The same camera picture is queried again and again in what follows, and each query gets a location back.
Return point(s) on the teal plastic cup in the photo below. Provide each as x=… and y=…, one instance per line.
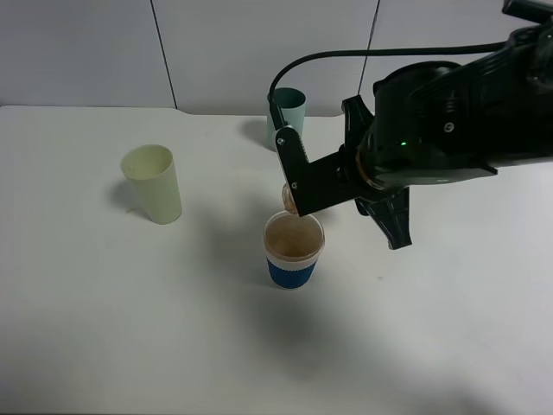
x=293, y=106

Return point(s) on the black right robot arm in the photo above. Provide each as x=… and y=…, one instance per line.
x=438, y=122

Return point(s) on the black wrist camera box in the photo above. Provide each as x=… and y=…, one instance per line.
x=314, y=185

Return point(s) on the clear plastic drink bottle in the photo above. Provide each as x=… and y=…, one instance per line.
x=288, y=200

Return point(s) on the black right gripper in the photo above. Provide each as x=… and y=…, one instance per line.
x=354, y=178

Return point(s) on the light green plastic cup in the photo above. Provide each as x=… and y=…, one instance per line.
x=150, y=170

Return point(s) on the clear cup with blue sleeve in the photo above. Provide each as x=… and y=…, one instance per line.
x=292, y=246

